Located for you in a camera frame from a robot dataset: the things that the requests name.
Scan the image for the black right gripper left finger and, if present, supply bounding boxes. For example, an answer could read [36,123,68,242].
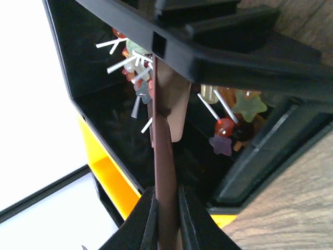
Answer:
[100,187,158,250]

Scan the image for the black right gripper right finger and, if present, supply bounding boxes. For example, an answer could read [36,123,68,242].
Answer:
[178,186,240,250]

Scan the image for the orange candy bin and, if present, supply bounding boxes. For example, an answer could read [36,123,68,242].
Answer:
[80,110,239,227]

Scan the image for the brown plastic scoop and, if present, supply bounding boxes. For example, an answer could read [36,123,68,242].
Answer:
[151,56,191,249]

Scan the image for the black candy bin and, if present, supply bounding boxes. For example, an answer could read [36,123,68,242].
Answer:
[44,1,332,213]

